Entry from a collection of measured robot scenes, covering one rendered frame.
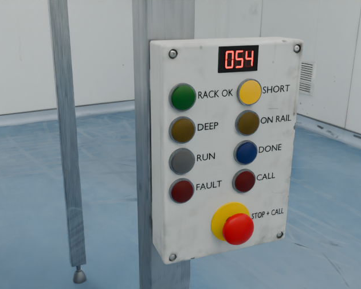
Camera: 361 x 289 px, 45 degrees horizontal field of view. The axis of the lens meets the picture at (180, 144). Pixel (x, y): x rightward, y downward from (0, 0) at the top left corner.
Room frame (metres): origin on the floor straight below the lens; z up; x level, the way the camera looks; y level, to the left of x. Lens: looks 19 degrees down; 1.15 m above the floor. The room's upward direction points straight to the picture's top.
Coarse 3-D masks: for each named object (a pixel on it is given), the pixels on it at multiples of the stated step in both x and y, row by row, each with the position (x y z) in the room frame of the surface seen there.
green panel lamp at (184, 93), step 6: (174, 90) 0.44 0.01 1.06; (180, 90) 0.44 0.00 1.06; (186, 90) 0.44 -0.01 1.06; (192, 90) 0.45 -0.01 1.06; (174, 96) 0.44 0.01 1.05; (180, 96) 0.44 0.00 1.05; (186, 96) 0.44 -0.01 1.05; (192, 96) 0.45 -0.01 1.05; (174, 102) 0.44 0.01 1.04; (180, 102) 0.44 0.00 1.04; (186, 102) 0.44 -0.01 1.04; (192, 102) 0.45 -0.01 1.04; (180, 108) 0.44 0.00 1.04; (186, 108) 0.45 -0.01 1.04
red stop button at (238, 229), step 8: (232, 216) 0.45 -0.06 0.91; (240, 216) 0.45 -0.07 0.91; (248, 216) 0.46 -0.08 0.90; (224, 224) 0.45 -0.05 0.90; (232, 224) 0.45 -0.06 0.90; (240, 224) 0.45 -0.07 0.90; (248, 224) 0.45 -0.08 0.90; (224, 232) 0.45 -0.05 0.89; (232, 232) 0.44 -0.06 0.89; (240, 232) 0.45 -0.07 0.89; (248, 232) 0.45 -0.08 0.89; (232, 240) 0.44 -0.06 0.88; (240, 240) 0.45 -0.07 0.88
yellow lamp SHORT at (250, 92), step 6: (246, 84) 0.47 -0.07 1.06; (252, 84) 0.47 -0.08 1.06; (258, 84) 0.48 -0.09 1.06; (240, 90) 0.47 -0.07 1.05; (246, 90) 0.47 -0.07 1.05; (252, 90) 0.47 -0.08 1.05; (258, 90) 0.48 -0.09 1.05; (240, 96) 0.47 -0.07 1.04; (246, 96) 0.47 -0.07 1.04; (252, 96) 0.47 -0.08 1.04; (258, 96) 0.48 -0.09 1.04; (246, 102) 0.47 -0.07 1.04; (252, 102) 0.47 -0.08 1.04
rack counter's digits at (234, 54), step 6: (228, 54) 0.47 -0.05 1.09; (234, 54) 0.47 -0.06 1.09; (240, 54) 0.47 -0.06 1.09; (246, 54) 0.48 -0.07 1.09; (252, 54) 0.48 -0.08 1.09; (228, 60) 0.47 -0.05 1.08; (234, 60) 0.47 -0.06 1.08; (240, 60) 0.47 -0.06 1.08; (246, 60) 0.48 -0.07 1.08; (252, 60) 0.48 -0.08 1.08; (228, 66) 0.47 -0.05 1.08; (234, 66) 0.47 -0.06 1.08; (240, 66) 0.47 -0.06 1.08; (246, 66) 0.48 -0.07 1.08; (252, 66) 0.48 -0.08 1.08
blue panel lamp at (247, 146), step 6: (246, 144) 0.47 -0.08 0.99; (252, 144) 0.48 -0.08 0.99; (240, 150) 0.47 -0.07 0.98; (246, 150) 0.47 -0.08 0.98; (252, 150) 0.47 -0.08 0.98; (240, 156) 0.47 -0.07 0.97; (246, 156) 0.47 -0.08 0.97; (252, 156) 0.47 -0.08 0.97; (240, 162) 0.47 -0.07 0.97; (246, 162) 0.47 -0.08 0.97
